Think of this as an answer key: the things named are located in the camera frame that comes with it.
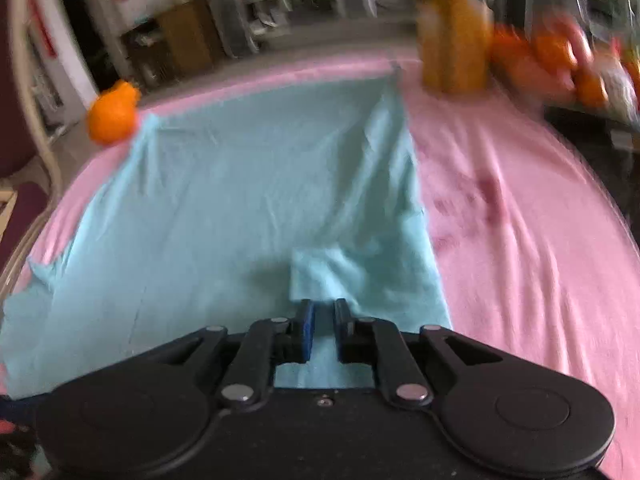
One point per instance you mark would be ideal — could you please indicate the orange juice bottle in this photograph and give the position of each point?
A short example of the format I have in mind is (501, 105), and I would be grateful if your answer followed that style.
(452, 35)

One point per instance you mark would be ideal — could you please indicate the teal cloth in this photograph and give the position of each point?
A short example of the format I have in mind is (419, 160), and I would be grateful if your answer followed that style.
(225, 185)

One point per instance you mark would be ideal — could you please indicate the pink blanket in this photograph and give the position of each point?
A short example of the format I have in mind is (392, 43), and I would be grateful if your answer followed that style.
(525, 260)

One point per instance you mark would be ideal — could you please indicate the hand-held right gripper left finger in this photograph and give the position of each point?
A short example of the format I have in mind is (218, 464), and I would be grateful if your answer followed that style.
(306, 332)

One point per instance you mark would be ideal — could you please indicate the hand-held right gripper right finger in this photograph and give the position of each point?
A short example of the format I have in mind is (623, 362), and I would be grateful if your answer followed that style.
(342, 332)

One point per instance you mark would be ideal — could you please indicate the grey television stand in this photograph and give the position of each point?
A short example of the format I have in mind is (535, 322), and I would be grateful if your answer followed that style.
(280, 5)

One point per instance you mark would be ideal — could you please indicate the single orange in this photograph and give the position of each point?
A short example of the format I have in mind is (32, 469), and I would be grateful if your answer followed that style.
(114, 115)

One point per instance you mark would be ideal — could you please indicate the pile of fruits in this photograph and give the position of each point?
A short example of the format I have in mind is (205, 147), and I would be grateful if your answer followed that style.
(555, 55)

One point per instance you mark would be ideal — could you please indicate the wooden cabinet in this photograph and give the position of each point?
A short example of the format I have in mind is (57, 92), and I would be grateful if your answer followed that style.
(190, 35)

